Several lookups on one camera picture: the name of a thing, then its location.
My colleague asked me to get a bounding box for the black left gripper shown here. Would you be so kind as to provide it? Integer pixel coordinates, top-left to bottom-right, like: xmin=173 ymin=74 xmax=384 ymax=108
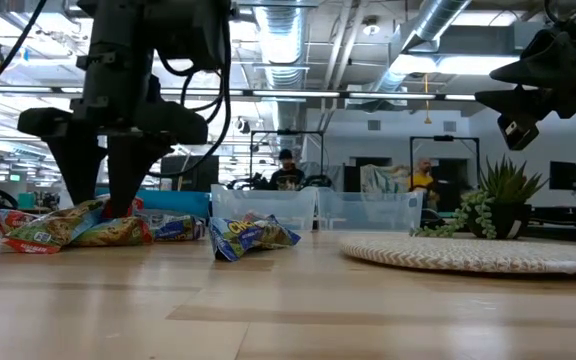
xmin=16 ymin=52 xmax=210 ymax=220

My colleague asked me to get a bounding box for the green red granola bar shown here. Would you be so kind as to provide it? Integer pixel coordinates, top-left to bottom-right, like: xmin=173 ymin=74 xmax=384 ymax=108
xmin=0 ymin=198 xmax=105 ymax=255
xmin=70 ymin=216 xmax=155 ymax=248

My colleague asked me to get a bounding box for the red white granola bar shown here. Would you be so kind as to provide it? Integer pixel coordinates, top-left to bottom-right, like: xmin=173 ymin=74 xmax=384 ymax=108
xmin=0 ymin=207 xmax=39 ymax=236

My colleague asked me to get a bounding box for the blue green Chewy granola bar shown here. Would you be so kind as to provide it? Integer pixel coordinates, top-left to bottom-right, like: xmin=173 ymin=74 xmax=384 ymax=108
xmin=208 ymin=213 xmax=302 ymax=263

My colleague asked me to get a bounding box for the dark blue granola bar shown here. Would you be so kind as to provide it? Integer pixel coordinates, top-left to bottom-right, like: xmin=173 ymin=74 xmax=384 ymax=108
xmin=137 ymin=211 xmax=208 ymax=243

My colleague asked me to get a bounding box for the teal plastic bin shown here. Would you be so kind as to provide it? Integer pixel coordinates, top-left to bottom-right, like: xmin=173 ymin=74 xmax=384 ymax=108
xmin=95 ymin=188 xmax=213 ymax=219

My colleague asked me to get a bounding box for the large black monitor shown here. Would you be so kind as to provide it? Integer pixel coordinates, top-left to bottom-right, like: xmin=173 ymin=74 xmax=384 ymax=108
xmin=160 ymin=154 xmax=221 ymax=193

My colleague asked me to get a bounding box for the small black monitor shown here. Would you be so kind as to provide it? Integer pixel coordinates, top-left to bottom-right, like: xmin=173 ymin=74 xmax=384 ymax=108
xmin=548 ymin=160 xmax=576 ymax=192

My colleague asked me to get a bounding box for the green plant in black pot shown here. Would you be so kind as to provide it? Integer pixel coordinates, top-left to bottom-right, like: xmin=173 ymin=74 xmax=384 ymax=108
xmin=410 ymin=155 xmax=549 ymax=240

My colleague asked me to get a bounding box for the person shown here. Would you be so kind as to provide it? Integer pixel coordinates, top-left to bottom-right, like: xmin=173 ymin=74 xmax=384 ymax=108
xmin=267 ymin=148 xmax=306 ymax=192
xmin=407 ymin=157 xmax=442 ymax=211

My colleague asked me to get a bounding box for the pale draped cloth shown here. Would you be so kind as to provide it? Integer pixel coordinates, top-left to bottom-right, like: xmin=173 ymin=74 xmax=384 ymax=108
xmin=359 ymin=163 xmax=412 ymax=195

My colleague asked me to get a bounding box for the round woven beige placemat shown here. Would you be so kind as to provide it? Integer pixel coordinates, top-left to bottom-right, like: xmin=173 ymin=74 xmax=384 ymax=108
xmin=337 ymin=234 xmax=576 ymax=277

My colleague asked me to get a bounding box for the clear plastic bin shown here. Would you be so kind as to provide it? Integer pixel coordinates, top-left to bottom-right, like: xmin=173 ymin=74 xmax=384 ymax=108
xmin=316 ymin=187 xmax=425 ymax=232
xmin=210 ymin=183 xmax=318 ymax=232

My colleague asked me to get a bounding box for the long LED light bar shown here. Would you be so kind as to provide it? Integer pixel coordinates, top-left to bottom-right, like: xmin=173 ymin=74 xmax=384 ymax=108
xmin=0 ymin=85 xmax=482 ymax=101

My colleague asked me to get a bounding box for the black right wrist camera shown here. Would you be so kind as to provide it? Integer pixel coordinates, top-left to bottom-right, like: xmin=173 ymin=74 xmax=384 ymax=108
xmin=497 ymin=113 xmax=540 ymax=151

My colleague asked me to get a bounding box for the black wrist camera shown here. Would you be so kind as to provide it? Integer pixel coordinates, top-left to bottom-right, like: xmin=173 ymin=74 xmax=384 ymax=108
xmin=497 ymin=113 xmax=540 ymax=151
xmin=153 ymin=0 xmax=233 ymax=72

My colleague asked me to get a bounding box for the black rig frame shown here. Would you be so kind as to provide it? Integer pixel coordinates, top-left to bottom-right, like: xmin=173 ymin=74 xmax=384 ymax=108
xmin=249 ymin=128 xmax=326 ymax=192
xmin=409 ymin=134 xmax=482 ymax=201

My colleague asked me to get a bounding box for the yellow hanging cord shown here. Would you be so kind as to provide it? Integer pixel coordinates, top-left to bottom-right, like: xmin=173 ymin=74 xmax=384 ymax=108
xmin=422 ymin=73 xmax=433 ymax=126

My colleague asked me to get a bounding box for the silver ventilation duct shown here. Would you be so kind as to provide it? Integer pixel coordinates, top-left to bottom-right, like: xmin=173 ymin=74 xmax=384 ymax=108
xmin=252 ymin=0 xmax=310 ymax=132
xmin=375 ymin=0 xmax=473 ymax=94

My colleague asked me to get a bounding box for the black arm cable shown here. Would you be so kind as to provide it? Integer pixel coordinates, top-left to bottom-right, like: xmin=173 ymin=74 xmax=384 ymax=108
xmin=0 ymin=0 xmax=49 ymax=111

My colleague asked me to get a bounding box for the black aluminium table frame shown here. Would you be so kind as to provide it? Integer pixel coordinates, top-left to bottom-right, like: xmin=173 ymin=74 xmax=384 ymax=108
xmin=526 ymin=205 xmax=576 ymax=245

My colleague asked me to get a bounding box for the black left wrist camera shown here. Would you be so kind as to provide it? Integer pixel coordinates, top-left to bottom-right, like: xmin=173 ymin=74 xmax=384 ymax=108
xmin=153 ymin=0 xmax=233 ymax=72

